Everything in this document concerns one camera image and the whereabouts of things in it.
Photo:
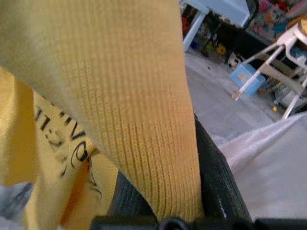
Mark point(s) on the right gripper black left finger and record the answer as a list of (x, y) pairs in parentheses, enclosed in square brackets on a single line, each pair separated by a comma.
[(130, 198)]

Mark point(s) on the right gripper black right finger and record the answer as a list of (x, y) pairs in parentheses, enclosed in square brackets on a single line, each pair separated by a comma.
[(216, 179)]

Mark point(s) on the yellow printed t-shirt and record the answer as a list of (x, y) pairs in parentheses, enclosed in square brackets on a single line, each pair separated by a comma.
[(96, 95)]

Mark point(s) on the pale pink shirt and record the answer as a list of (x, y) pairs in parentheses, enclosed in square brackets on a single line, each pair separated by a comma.
[(275, 167)]

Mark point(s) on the white baby high chair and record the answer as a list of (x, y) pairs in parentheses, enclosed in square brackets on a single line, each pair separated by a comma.
[(275, 55)]

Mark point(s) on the pale blue small table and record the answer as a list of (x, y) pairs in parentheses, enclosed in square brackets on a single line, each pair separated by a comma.
[(220, 9)]

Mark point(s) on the colourful printed panel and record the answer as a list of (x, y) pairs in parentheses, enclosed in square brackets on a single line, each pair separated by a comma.
[(271, 14)]

